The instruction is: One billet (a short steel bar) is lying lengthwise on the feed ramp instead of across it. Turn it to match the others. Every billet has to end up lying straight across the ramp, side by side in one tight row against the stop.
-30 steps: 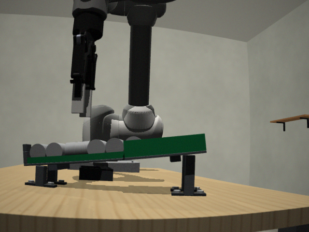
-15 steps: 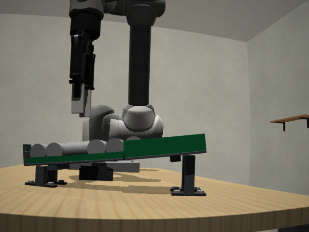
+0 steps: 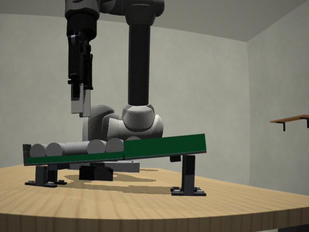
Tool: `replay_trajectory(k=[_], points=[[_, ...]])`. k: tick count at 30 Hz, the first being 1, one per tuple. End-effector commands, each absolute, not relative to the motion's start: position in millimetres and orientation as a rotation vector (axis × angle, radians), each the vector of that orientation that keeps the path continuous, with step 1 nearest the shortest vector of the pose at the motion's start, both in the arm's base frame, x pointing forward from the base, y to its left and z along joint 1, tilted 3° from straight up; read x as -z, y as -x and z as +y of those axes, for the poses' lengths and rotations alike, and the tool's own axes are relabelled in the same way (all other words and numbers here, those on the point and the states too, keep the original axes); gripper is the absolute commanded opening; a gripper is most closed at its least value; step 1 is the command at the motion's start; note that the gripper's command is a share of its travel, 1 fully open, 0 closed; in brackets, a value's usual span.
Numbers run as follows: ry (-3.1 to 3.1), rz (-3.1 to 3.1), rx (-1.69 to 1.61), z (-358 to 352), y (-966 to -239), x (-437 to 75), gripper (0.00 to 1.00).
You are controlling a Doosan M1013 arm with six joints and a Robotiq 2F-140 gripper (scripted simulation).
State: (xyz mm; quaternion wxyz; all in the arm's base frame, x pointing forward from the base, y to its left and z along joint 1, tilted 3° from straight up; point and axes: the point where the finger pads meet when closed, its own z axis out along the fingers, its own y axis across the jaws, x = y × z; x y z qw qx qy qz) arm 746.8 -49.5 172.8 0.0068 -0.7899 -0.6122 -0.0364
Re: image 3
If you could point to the dark green flat panel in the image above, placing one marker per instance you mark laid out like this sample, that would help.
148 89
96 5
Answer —
164 147

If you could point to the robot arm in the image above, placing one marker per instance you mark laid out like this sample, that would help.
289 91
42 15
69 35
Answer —
138 117

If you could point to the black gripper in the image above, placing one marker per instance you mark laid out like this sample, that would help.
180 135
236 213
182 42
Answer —
81 29

